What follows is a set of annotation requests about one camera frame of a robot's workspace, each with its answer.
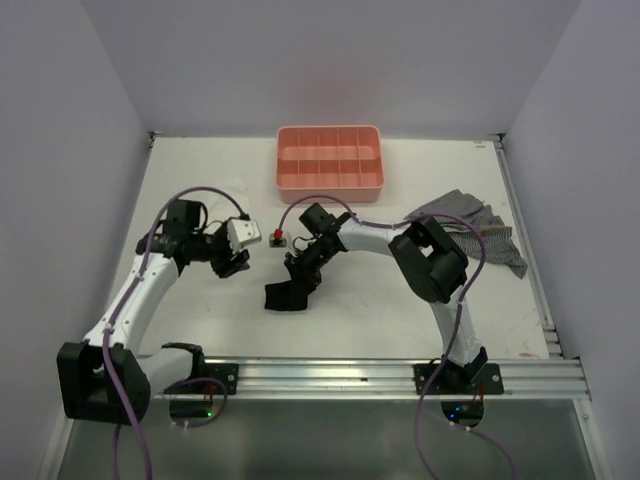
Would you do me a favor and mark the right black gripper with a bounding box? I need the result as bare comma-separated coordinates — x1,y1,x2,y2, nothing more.
284,240,337,303

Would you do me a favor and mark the black underwear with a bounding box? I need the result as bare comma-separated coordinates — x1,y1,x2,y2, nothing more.
264,280,311,312

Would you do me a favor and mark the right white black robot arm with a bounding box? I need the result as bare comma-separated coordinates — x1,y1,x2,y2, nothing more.
265,203,487,393

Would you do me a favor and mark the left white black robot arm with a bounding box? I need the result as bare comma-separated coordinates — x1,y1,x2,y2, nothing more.
57,199,261,425

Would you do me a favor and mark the grey striped underwear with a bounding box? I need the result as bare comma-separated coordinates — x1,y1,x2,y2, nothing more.
406,189,528,279

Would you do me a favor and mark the pink divided plastic tray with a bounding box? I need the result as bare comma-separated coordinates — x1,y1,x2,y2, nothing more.
275,125,385,204

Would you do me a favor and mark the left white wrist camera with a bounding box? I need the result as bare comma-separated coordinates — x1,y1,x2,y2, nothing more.
227,218,262,252

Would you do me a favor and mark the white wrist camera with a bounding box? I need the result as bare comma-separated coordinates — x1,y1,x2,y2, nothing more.
268,228,292,249
227,218,262,252

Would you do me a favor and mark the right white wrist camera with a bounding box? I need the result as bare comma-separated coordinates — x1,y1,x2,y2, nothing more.
268,228,292,249

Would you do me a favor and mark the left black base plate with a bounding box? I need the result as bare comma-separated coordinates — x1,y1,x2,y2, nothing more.
165,362,239,396

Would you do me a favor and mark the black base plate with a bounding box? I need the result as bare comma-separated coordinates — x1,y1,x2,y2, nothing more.
165,362,239,396
412,360,505,395

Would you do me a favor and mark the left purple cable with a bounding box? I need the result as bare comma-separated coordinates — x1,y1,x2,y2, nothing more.
102,186,251,480

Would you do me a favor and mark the purple cable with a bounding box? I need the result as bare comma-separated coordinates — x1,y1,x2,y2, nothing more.
278,193,516,480
102,186,251,480

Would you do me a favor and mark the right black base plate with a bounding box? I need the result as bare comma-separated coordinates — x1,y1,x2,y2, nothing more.
412,360,505,395

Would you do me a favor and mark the aluminium mounting rail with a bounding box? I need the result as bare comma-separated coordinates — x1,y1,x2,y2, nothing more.
62,356,591,400

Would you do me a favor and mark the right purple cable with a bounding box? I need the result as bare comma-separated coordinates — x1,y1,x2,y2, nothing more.
278,193,516,480

